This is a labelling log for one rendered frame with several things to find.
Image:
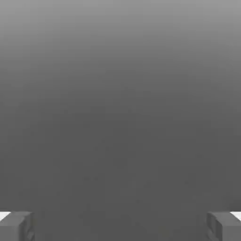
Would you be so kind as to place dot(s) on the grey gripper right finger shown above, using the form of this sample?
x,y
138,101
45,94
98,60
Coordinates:
x,y
228,227

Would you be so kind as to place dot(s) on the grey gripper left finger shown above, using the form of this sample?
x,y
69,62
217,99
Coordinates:
x,y
13,226

